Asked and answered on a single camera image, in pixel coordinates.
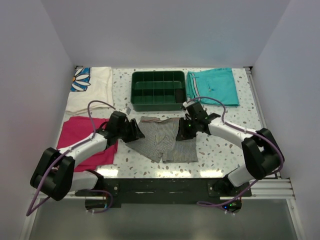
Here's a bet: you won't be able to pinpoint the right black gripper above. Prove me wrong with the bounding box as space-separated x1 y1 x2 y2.
175 117 199 141

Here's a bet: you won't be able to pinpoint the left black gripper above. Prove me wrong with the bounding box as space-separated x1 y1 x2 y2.
116 118 144 143

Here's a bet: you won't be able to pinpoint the grey striped underwear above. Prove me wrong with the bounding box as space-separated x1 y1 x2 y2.
126 116 198 164

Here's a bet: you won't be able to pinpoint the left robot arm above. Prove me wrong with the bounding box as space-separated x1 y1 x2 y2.
30 111 145 201

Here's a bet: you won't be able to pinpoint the black item in tray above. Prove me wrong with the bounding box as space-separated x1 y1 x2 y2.
174 89 185 104

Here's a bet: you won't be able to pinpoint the green divided plastic tray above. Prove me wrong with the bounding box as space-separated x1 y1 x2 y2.
130 70 187 112

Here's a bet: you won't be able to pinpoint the pink folded cloth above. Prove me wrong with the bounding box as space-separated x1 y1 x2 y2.
56 116 118 173

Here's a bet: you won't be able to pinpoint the teal folded shorts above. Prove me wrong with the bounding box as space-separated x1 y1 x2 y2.
186 68 240 107

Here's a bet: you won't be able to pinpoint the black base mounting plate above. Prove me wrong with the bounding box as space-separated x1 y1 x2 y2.
75 178 252 212

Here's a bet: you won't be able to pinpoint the cream daisy print shirt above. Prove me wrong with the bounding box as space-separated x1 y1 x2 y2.
65 66 114 114

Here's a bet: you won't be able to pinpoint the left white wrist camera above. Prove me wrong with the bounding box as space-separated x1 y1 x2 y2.
124 107 132 115

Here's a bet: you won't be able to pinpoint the aluminium frame rail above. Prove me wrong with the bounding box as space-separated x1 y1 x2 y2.
244 66 296 201

